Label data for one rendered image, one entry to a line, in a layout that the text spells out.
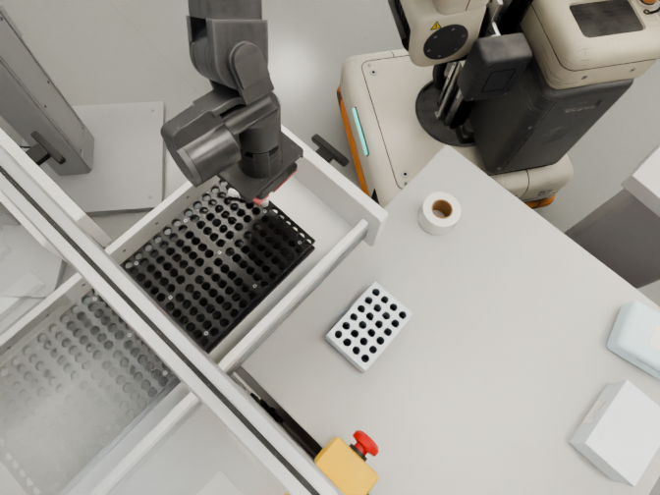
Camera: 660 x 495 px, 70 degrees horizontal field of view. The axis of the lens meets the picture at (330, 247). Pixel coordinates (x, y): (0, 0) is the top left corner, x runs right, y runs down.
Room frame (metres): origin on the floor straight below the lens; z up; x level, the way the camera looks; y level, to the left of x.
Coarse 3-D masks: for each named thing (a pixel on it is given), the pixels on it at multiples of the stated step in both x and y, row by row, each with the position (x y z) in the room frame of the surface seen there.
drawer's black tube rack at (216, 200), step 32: (224, 192) 0.31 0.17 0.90; (192, 224) 0.25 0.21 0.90; (224, 224) 0.26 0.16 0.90; (256, 224) 0.27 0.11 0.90; (288, 224) 0.29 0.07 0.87; (160, 256) 0.20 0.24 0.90; (192, 256) 0.21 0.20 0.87; (224, 256) 0.21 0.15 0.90; (256, 256) 0.22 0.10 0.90; (288, 256) 0.24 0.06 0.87; (160, 288) 0.15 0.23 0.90; (192, 288) 0.16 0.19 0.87; (224, 288) 0.16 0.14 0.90; (256, 288) 0.17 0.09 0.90; (192, 320) 0.11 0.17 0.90; (224, 320) 0.13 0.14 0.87
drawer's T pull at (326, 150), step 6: (312, 138) 0.43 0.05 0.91; (318, 138) 0.43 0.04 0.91; (318, 144) 0.42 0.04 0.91; (324, 144) 0.42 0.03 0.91; (330, 144) 0.42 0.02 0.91; (318, 150) 0.41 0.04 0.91; (324, 150) 0.41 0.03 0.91; (330, 150) 0.41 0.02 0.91; (336, 150) 0.41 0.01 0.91; (324, 156) 0.40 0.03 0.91; (330, 156) 0.40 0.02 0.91; (336, 156) 0.40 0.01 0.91; (342, 156) 0.40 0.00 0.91; (342, 162) 0.39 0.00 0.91; (348, 162) 0.39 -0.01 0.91
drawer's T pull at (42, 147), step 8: (32, 136) 0.35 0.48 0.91; (40, 136) 0.36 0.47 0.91; (40, 144) 0.34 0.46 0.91; (48, 144) 0.34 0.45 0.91; (32, 152) 0.33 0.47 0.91; (40, 152) 0.33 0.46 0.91; (48, 152) 0.33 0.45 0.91; (56, 152) 0.33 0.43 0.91; (32, 160) 0.31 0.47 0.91; (40, 160) 0.32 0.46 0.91; (56, 160) 0.32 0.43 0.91; (64, 160) 0.32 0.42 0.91
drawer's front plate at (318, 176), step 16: (304, 144) 0.40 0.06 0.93; (304, 160) 0.38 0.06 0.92; (320, 160) 0.38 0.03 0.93; (304, 176) 0.38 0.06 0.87; (320, 176) 0.36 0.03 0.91; (336, 176) 0.35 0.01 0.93; (320, 192) 0.36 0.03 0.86; (336, 192) 0.34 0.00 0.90; (352, 192) 0.33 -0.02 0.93; (336, 208) 0.34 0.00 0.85; (352, 208) 0.32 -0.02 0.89; (368, 208) 0.31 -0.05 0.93; (352, 224) 0.32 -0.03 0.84; (368, 224) 0.30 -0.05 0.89; (384, 224) 0.30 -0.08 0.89; (368, 240) 0.30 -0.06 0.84
